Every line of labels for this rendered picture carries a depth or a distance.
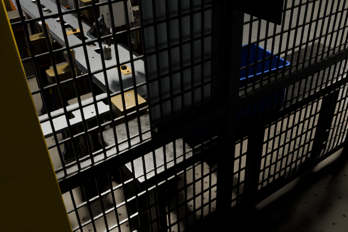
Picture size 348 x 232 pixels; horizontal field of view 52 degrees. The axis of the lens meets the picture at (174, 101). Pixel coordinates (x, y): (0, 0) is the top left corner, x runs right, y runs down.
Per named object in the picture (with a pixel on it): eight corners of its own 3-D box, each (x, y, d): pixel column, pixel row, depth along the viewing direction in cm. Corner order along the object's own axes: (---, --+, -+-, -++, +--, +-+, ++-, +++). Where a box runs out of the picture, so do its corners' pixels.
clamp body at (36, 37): (38, 110, 164) (16, 38, 145) (62, 101, 170) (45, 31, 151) (42, 116, 160) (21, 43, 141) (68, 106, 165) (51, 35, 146)
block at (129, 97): (122, 188, 121) (107, 98, 101) (143, 178, 124) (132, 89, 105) (134, 203, 115) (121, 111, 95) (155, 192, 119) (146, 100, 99)
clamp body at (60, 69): (58, 152, 138) (35, 72, 119) (87, 140, 144) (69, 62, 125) (64, 161, 134) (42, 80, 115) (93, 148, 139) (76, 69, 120)
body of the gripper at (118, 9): (122, -15, 118) (126, 17, 124) (93, -9, 114) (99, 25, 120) (133, -11, 113) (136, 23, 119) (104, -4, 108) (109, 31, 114)
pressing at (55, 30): (8, 3, 206) (7, 0, 205) (46, -5, 217) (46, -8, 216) (121, 109, 109) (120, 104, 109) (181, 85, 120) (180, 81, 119)
